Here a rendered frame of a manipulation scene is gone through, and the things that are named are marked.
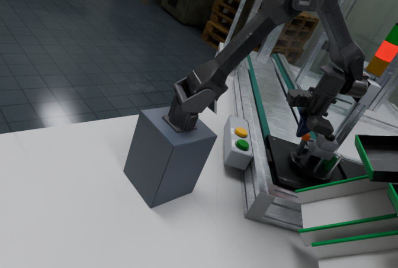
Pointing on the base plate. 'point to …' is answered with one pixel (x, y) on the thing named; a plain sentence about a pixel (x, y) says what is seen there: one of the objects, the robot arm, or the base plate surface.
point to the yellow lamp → (377, 65)
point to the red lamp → (387, 51)
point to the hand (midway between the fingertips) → (303, 126)
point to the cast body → (323, 147)
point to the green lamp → (393, 36)
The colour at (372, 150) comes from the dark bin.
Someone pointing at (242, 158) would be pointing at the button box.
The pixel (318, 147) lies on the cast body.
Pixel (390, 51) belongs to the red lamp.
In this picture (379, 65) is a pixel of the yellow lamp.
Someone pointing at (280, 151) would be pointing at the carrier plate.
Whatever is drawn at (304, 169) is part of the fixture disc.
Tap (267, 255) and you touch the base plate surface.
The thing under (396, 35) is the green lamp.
